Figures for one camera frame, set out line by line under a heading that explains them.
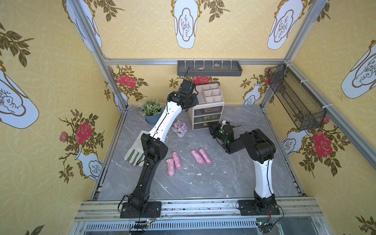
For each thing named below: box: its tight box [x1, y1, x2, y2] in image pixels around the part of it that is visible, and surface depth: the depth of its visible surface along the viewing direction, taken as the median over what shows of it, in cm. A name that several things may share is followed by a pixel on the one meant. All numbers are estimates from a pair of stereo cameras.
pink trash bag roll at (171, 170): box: [165, 158, 176, 177], surface depth 88 cm
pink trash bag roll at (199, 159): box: [190, 149, 205, 165], surface depth 92 cm
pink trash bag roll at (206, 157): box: [198, 147, 212, 165], surface depth 93 cm
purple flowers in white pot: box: [172, 119, 188, 138], surface depth 98 cm
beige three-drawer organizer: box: [188, 83, 225, 131], surface depth 96 cm
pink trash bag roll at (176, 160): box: [171, 151, 183, 170], surface depth 91 cm
